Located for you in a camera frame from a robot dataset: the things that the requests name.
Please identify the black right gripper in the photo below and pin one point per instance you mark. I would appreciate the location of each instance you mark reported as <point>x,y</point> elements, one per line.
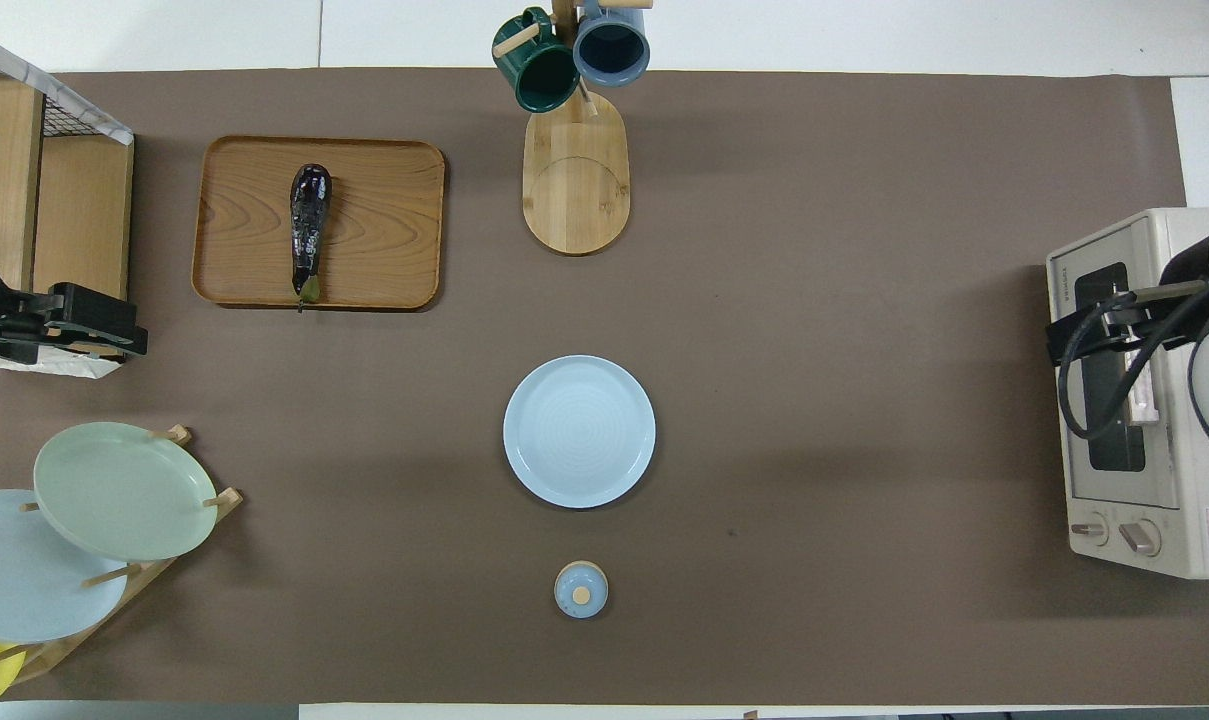
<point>1159,320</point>

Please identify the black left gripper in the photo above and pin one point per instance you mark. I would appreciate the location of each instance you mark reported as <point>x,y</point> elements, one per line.
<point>24,340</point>

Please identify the glass oven door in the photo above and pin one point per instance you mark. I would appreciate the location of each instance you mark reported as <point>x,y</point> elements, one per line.
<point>1114,440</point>

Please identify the dark purple eggplant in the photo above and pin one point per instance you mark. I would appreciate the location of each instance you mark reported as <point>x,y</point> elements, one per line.
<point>310,225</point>

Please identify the light blue ribbed plate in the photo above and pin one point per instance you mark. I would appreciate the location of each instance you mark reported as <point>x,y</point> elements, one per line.
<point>579,432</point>

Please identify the silver oven knob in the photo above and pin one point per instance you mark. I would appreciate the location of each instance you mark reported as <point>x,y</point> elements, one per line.
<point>1140,537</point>
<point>1089,528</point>

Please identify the beige toaster oven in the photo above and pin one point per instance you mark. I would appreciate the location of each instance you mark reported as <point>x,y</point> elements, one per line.
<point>1189,540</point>

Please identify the pale green plate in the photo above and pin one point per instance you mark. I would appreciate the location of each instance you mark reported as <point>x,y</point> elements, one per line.
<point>124,490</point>

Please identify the wooden plate rack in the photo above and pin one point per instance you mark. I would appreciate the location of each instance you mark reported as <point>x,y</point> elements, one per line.
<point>219,497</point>

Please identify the light blue smooth plate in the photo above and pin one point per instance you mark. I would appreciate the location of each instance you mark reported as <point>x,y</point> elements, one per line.
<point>24,580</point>

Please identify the brown table mat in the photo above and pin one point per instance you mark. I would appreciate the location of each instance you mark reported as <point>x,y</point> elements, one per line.
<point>814,350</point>

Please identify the wooden serving tray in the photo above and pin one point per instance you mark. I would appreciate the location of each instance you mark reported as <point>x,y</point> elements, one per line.
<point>384,225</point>

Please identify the wooden mug tree stand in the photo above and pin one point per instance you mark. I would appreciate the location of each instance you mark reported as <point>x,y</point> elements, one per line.
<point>576,185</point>

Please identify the dark green mug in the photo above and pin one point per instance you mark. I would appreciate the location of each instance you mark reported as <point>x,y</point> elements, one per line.
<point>544,75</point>

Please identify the blue mug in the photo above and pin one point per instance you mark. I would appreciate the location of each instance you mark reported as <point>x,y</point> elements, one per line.
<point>612,45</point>

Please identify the small blue lid wooden knob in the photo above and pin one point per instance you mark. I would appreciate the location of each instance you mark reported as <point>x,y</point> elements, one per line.
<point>581,590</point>

